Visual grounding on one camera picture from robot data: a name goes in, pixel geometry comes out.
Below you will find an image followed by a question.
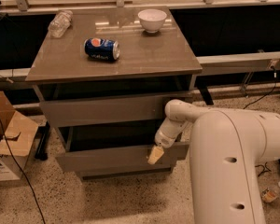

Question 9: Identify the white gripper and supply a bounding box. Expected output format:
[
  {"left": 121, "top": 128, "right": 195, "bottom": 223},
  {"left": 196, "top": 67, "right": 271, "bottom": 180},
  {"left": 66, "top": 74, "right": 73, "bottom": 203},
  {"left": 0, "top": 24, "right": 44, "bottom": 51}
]
[{"left": 147, "top": 118, "right": 188, "bottom": 165}]

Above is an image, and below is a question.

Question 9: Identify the grey top drawer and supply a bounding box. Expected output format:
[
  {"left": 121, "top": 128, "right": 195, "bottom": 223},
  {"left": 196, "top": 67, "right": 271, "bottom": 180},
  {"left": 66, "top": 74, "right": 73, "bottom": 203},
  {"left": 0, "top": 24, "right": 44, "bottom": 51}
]
[{"left": 40, "top": 91, "right": 190, "bottom": 127}]

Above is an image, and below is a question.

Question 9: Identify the plastic bottle on floor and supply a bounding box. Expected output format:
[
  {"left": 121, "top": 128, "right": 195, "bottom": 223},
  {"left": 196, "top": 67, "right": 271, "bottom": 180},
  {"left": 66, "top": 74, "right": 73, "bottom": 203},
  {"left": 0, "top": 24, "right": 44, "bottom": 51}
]
[{"left": 260, "top": 181, "right": 280, "bottom": 203}]

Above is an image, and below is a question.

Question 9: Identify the black cable on left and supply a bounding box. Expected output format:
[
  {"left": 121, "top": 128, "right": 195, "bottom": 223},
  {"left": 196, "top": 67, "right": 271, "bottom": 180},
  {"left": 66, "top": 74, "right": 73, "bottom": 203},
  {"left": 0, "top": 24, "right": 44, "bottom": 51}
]
[{"left": 0, "top": 101, "right": 47, "bottom": 224}]

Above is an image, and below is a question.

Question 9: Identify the cardboard box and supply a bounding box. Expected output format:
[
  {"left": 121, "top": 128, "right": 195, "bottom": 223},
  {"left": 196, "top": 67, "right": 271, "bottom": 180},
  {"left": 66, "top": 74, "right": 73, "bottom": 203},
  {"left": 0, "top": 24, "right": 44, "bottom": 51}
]
[{"left": 0, "top": 91, "right": 38, "bottom": 181}]

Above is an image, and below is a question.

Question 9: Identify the blue pepsi can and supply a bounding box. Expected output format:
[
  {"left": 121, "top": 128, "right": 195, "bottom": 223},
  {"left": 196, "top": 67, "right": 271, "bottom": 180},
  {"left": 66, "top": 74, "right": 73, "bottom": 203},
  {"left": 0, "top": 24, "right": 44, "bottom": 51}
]
[{"left": 84, "top": 38, "right": 120, "bottom": 62}]

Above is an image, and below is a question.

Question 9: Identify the grey bottom drawer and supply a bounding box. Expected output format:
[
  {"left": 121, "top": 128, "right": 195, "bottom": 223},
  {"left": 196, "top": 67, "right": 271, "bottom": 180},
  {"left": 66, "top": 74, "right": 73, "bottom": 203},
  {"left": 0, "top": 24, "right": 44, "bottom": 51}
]
[{"left": 76, "top": 164, "right": 173, "bottom": 179}]

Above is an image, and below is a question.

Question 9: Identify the grey drawer cabinet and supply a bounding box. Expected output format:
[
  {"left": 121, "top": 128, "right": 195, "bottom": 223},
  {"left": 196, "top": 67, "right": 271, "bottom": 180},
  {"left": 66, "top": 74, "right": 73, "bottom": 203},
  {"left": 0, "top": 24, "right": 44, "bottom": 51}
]
[{"left": 26, "top": 7, "right": 202, "bottom": 179}]

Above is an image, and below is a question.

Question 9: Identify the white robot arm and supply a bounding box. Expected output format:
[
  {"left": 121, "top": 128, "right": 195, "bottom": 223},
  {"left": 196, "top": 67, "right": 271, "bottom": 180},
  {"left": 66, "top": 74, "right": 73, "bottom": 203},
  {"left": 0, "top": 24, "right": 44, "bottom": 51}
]
[{"left": 147, "top": 100, "right": 280, "bottom": 224}]

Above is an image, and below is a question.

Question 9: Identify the grey drawer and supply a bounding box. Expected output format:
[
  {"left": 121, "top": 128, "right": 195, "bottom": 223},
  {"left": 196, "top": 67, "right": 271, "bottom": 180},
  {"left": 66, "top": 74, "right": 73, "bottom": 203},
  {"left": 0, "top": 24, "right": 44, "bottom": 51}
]
[
  {"left": 56, "top": 126, "right": 189, "bottom": 172},
  {"left": 40, "top": 91, "right": 190, "bottom": 127},
  {"left": 76, "top": 164, "right": 173, "bottom": 179}
]

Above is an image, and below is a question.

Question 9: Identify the black stand leg left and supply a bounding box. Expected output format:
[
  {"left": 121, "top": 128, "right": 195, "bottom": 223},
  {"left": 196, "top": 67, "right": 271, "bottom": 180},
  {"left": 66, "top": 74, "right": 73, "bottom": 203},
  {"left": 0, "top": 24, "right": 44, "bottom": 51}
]
[{"left": 35, "top": 123, "right": 50, "bottom": 161}]

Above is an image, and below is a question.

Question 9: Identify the white ceramic bowl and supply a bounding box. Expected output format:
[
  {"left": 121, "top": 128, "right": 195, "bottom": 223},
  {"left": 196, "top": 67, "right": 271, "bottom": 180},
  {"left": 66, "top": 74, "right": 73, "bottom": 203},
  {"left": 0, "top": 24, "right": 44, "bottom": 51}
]
[{"left": 138, "top": 9, "right": 167, "bottom": 33}]

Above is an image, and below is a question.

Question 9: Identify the clear plastic bottle on cabinet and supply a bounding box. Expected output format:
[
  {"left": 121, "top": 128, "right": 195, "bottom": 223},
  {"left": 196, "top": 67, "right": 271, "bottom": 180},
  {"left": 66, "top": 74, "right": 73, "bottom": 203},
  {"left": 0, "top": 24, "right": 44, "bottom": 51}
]
[{"left": 48, "top": 10, "right": 73, "bottom": 38}]

